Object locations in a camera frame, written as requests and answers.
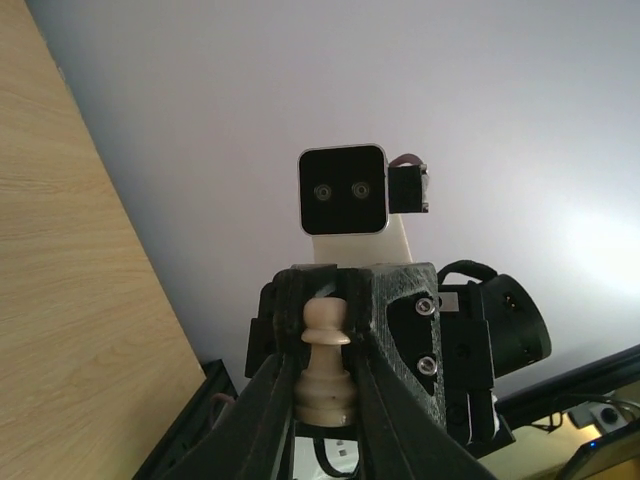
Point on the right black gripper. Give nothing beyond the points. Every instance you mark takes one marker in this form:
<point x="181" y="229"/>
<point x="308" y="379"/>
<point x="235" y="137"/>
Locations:
<point x="447" y="335"/>

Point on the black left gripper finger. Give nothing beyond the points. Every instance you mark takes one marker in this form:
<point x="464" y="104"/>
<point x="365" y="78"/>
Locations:
<point x="256" y="439"/>

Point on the dark device bottom right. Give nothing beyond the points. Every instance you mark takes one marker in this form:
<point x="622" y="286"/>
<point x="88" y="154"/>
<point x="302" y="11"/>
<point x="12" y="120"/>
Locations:
<point x="617" y="422"/>

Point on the light piece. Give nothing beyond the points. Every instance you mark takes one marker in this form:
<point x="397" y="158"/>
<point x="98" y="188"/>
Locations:
<point x="325" y="394"/>

